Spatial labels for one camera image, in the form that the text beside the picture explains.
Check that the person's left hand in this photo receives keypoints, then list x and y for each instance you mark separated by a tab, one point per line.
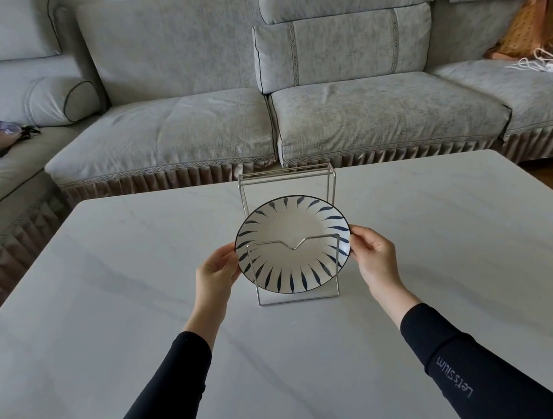
212	279

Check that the person's right hand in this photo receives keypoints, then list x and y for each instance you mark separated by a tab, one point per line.
379	259

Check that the person's left thumb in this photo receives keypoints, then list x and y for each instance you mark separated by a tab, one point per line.
232	271

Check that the person's right thumb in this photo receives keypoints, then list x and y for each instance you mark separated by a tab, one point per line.
357	251

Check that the white plate with blue pattern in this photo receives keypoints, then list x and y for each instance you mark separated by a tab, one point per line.
293	244

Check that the person's right forearm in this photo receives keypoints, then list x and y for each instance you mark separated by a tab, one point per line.
452	356

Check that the person's left forearm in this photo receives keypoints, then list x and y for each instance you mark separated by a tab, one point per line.
169	378

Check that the grey fabric sectional sofa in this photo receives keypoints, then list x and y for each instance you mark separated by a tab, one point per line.
260	69

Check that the grey bolster cushion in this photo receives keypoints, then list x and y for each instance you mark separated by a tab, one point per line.
20	104

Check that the orange patterned bag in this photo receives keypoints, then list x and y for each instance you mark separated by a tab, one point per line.
532	26

